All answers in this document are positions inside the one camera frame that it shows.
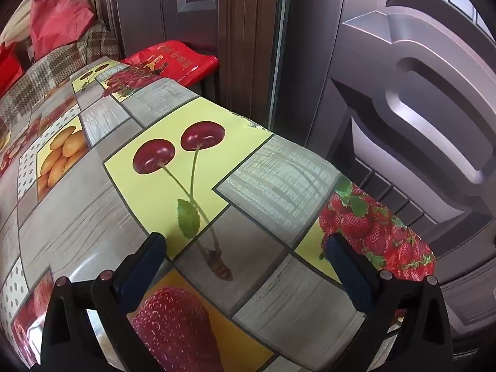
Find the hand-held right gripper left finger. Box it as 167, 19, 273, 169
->
41, 232, 167, 372

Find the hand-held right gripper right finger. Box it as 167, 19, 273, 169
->
325, 232, 452, 372

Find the fruit print tablecloth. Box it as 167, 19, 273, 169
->
0, 57, 436, 372

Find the brown metal door leaf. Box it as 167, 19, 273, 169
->
95, 0, 280, 97
271, 0, 496, 357

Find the red printed plastic bag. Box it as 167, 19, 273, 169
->
119, 41, 219, 88

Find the plaid blanket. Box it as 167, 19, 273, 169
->
0, 19, 121, 132

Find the pinkish red fabric bag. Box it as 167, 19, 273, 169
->
30, 0, 95, 60

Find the red gift bag with handles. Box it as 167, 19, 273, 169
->
0, 42, 24, 94

